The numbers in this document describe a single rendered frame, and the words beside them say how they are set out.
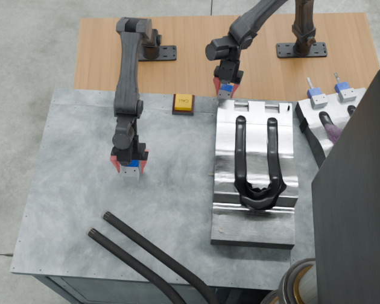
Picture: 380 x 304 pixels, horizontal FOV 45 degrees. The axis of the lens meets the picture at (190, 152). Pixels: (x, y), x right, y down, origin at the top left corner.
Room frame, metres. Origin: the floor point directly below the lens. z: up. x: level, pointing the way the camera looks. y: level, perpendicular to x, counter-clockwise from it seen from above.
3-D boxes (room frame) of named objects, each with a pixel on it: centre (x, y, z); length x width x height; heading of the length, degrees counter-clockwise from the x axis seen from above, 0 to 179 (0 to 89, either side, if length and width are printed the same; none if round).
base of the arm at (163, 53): (1.18, 0.15, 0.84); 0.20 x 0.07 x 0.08; 92
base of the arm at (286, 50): (1.20, -0.45, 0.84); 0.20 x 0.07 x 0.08; 92
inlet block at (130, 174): (0.69, 0.20, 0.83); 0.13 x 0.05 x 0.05; 177
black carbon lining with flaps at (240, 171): (0.66, -0.22, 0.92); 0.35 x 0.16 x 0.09; 176
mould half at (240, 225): (0.65, -0.21, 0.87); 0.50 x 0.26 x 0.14; 176
